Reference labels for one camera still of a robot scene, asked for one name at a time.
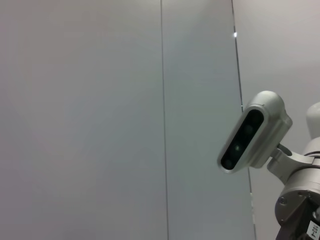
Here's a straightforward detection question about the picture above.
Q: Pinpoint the right wrist camera mount bracket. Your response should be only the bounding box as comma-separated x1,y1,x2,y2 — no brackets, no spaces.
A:
266,143,320,181

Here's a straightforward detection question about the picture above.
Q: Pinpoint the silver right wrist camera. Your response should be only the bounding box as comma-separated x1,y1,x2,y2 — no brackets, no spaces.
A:
216,90,293,174

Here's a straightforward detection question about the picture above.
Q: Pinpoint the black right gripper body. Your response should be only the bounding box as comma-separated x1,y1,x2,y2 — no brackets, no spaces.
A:
274,196,320,240

